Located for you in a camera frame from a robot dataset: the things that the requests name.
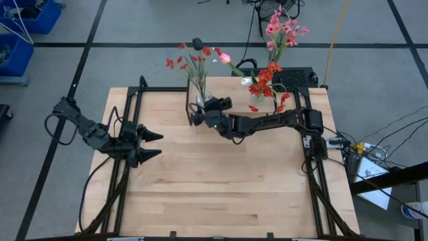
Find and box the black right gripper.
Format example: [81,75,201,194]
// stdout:
[191,96,233,138]

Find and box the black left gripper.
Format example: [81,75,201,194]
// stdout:
[118,120,165,169]

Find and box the red artificial flower bunch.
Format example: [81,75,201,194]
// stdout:
[166,42,223,101]
[247,62,292,114]

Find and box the pink artificial tulip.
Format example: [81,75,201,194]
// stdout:
[219,52,257,84]

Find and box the dark artificial tulip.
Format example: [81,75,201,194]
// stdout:
[192,37,205,98]

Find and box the pink artificial blossom spray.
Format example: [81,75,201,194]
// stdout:
[265,4,310,64]

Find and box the wooden shelf with black legs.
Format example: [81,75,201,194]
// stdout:
[185,72,279,127]

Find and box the black perforated case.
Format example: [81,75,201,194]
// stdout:
[231,66,318,91]

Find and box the black floor fan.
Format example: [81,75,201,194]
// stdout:
[255,0,305,37]

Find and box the grey bin platform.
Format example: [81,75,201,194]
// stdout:
[0,76,29,87]

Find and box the blue plastic bin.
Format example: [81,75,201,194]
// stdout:
[0,33,34,78]
[0,0,63,35]

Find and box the white power strip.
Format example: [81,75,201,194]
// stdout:
[350,140,393,162]

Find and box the white printed box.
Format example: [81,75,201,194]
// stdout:
[352,156,393,211]

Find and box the black beam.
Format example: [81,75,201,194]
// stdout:
[348,160,428,195]

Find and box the blue white bottle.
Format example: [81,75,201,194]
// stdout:
[400,199,428,220]

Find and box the black aluminium table frame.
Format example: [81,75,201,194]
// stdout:
[75,75,361,240]

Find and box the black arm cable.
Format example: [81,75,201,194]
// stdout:
[78,154,116,235]

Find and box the thin black hanging cable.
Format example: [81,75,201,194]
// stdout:
[235,0,257,70]

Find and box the yellow hanging cable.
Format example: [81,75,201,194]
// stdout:
[322,0,350,90]

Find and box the black floor cable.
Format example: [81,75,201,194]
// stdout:
[359,105,428,142]
[389,119,428,155]
[377,115,428,146]

